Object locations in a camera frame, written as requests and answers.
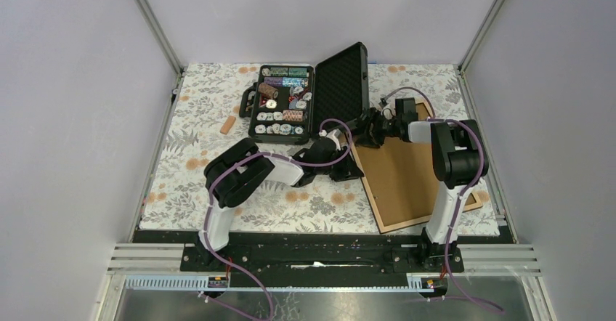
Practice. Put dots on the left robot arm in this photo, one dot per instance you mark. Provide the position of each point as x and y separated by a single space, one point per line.
234 176

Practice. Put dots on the brown poker chip stack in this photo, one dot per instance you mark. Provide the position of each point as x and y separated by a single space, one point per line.
268 91

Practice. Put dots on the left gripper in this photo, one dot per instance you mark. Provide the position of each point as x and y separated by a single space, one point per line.
348 170

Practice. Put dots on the wooden picture frame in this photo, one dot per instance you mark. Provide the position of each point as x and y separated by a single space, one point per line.
400 183

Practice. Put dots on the black poker chip case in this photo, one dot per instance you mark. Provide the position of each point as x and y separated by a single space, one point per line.
334 89

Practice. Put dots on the wooden block left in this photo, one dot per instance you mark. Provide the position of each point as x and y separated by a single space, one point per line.
228 125

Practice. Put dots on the brown frame backing board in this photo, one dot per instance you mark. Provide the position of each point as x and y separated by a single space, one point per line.
404 179

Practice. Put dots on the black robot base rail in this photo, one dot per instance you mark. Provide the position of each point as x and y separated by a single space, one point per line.
314 260

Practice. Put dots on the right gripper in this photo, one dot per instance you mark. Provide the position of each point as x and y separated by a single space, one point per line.
373 117

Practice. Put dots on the orange poker chip stack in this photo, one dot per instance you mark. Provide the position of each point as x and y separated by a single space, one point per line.
293 115

